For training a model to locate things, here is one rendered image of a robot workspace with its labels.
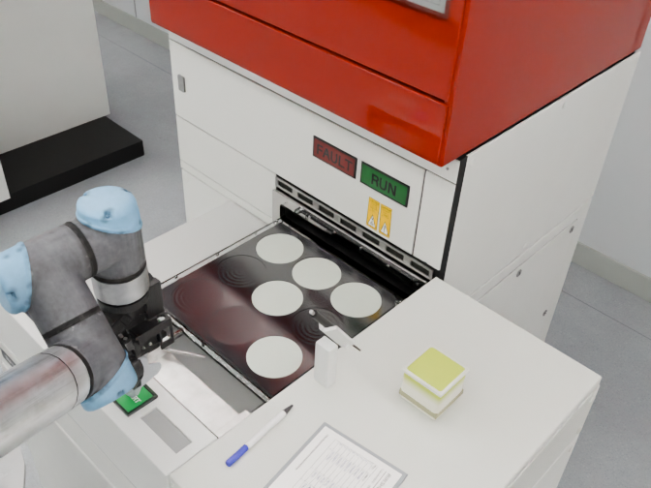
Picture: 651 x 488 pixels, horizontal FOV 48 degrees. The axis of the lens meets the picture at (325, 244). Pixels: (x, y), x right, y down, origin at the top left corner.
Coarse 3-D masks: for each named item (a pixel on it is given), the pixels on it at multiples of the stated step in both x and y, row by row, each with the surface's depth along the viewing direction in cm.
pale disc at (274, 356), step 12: (276, 336) 133; (252, 348) 130; (264, 348) 130; (276, 348) 130; (288, 348) 130; (252, 360) 128; (264, 360) 128; (276, 360) 128; (288, 360) 128; (300, 360) 128; (264, 372) 126; (276, 372) 126; (288, 372) 126
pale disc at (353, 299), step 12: (336, 288) 144; (348, 288) 144; (360, 288) 144; (372, 288) 144; (336, 300) 141; (348, 300) 141; (360, 300) 141; (372, 300) 141; (348, 312) 138; (360, 312) 139; (372, 312) 139
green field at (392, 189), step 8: (368, 168) 138; (368, 176) 139; (376, 176) 138; (384, 176) 136; (368, 184) 140; (376, 184) 139; (384, 184) 137; (392, 184) 135; (400, 184) 134; (384, 192) 138; (392, 192) 136; (400, 192) 135; (400, 200) 136
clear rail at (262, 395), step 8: (168, 312) 136; (176, 320) 134; (184, 328) 133; (192, 336) 131; (200, 344) 130; (208, 352) 129; (216, 352) 128; (216, 360) 128; (224, 360) 127; (224, 368) 127; (232, 368) 126; (232, 376) 125; (248, 384) 123; (256, 392) 122; (264, 392) 122; (264, 400) 121
